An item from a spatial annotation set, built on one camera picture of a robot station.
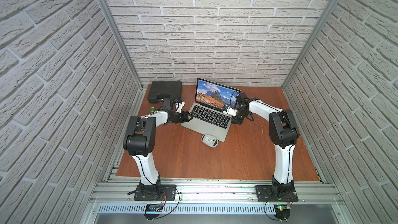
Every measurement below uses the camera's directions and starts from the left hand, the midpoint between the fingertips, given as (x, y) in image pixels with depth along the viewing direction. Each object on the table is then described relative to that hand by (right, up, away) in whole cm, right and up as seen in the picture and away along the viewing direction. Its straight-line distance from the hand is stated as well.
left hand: (189, 115), depth 98 cm
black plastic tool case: (-23, +18, +12) cm, 31 cm away
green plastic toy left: (-25, +4, +2) cm, 25 cm away
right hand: (+32, -3, +3) cm, 32 cm away
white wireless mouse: (+13, -14, -11) cm, 22 cm away
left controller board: (-15, -43, -27) cm, 53 cm away
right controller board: (+47, -43, -27) cm, 69 cm away
